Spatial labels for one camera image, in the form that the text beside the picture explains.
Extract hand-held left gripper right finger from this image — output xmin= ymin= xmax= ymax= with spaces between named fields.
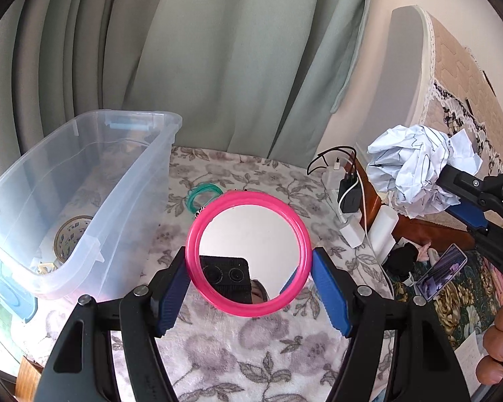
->
xmin=312 ymin=248 xmax=472 ymax=402

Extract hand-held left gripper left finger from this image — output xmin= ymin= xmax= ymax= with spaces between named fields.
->
xmin=34 ymin=246 xmax=191 ymax=402

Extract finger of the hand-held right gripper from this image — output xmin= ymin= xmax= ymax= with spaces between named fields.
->
xmin=446 ymin=199 xmax=503 ymax=287
xmin=437 ymin=163 xmax=503 ymax=235

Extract white paper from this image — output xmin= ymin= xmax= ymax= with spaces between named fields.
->
xmin=367 ymin=125 xmax=484 ymax=219

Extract pink round mirror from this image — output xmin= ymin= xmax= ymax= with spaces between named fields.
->
xmin=185 ymin=190 xmax=312 ymax=318

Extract clear plastic storage box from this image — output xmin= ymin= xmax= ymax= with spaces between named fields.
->
xmin=0 ymin=110 xmax=183 ymax=323

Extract green hair ties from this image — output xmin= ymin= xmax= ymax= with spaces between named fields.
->
xmin=187 ymin=183 xmax=223 ymax=214

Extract brown tape roll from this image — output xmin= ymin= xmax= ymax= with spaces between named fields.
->
xmin=54 ymin=215 xmax=95 ymax=264

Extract smartphone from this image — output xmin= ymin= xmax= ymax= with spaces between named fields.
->
xmin=415 ymin=244 xmax=468 ymax=301

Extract white charger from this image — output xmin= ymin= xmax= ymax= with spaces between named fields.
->
xmin=341 ymin=213 xmax=366 ymax=248

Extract lace trimmed floral cover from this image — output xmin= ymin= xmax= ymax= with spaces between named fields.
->
xmin=434 ymin=79 xmax=503 ymax=164

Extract black cloth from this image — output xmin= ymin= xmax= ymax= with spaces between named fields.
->
xmin=383 ymin=241 xmax=420 ymax=279

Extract white cylinder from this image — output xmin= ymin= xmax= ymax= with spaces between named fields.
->
xmin=368 ymin=205 xmax=399 ymax=260

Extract dark floral bedsheet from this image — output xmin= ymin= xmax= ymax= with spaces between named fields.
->
xmin=394 ymin=251 xmax=503 ymax=352

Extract floral fleece blanket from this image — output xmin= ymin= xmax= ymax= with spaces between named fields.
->
xmin=25 ymin=146 xmax=397 ymax=402

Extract black charger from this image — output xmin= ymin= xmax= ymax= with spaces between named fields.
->
xmin=337 ymin=167 xmax=363 ymax=214

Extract white plug adapter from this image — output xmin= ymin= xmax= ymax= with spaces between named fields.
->
xmin=324 ymin=157 xmax=348 ymax=189

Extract quilted mattress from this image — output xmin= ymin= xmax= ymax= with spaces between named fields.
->
xmin=319 ymin=6 xmax=503 ymax=177

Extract grey-green curtain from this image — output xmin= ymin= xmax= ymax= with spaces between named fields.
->
xmin=0 ymin=0 xmax=378 ymax=168

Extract wooden bed frame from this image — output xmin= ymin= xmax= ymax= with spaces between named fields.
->
xmin=356 ymin=159 xmax=474 ymax=252

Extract white cable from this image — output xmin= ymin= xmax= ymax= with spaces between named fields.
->
xmin=357 ymin=176 xmax=377 ymax=244

